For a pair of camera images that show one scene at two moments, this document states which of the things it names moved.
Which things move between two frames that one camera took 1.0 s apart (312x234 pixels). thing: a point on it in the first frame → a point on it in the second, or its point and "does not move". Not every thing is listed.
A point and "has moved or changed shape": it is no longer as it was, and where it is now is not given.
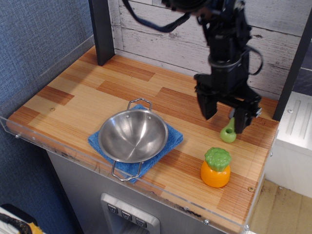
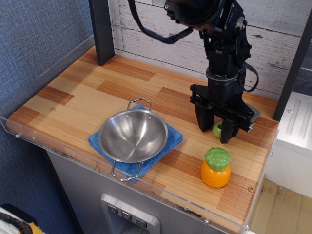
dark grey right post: (294, 70) does not move
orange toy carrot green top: (216, 169) does not move
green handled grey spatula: (228, 134) has moved or changed shape
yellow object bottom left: (35, 229) does not move
